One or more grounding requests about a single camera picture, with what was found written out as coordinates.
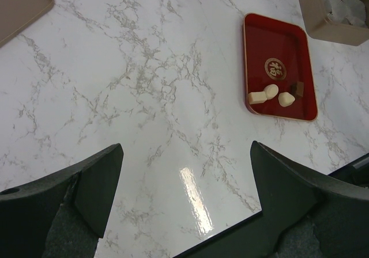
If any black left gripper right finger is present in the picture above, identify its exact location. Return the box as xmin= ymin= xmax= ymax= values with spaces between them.
xmin=250 ymin=141 xmax=368 ymax=257

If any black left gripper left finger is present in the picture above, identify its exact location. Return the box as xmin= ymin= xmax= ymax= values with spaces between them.
xmin=1 ymin=144 xmax=123 ymax=257

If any brown rectangular chocolate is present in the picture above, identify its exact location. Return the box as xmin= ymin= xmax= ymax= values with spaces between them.
xmin=290 ymin=81 xmax=304 ymax=99

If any cream rectangular chocolate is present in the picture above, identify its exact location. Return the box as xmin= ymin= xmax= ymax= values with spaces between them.
xmin=247 ymin=91 xmax=268 ymax=105

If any cream heart chocolate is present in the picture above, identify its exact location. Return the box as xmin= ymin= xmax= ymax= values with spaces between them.
xmin=278 ymin=92 xmax=295 ymax=107

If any cream oval chocolate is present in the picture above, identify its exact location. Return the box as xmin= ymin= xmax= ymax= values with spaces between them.
xmin=263 ymin=84 xmax=279 ymax=100

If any gold chocolate box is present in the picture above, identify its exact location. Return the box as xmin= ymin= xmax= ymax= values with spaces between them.
xmin=299 ymin=0 xmax=368 ymax=46

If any red lacquer tray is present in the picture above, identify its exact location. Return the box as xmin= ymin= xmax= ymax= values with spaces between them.
xmin=243 ymin=13 xmax=318 ymax=122

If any gold box lid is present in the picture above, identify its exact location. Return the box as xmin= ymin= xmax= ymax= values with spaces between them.
xmin=1 ymin=0 xmax=55 ymax=46

